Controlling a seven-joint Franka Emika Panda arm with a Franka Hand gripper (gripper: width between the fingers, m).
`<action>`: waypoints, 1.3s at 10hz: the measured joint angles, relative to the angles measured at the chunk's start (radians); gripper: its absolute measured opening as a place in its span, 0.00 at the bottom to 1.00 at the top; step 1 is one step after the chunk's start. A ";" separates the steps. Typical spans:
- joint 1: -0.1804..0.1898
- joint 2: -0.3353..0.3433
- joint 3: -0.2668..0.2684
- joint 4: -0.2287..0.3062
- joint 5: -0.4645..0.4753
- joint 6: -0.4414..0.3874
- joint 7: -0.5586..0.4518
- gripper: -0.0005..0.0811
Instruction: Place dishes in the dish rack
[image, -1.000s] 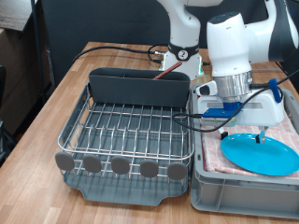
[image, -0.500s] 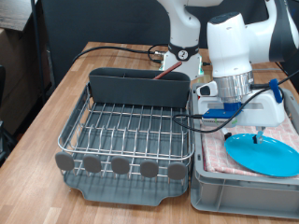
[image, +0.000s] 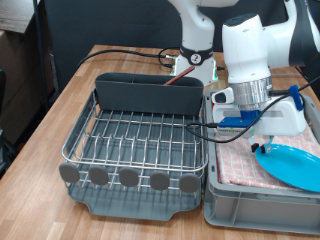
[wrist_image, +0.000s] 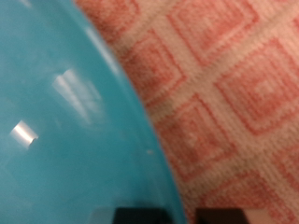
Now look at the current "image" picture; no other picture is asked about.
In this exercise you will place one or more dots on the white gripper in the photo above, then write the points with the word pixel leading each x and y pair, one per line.
pixel 283 120

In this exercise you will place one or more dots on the blue plate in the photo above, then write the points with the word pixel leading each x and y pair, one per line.
pixel 293 166

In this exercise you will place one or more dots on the reddish brown wooden spoon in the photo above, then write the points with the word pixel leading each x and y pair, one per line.
pixel 180 76

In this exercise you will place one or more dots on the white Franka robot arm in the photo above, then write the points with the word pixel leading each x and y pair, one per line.
pixel 246 43

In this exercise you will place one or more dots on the pink checked dish cloth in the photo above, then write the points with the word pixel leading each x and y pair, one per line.
pixel 236 163

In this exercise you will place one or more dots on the dark grey dish rack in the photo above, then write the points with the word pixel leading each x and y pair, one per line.
pixel 133 208

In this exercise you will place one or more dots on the grey plastic crate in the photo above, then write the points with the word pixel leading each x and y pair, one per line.
pixel 260 210

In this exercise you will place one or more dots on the dark grey cutlery holder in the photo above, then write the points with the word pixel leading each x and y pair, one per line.
pixel 133 96

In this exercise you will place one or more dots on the black backdrop panel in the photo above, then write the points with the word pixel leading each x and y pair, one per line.
pixel 100 23

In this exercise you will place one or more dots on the brown cardboard box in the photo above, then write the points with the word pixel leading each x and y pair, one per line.
pixel 20 83

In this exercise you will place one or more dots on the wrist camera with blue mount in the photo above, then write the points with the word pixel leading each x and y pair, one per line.
pixel 233 121

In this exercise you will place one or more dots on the black metal post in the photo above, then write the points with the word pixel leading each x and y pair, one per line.
pixel 39 50

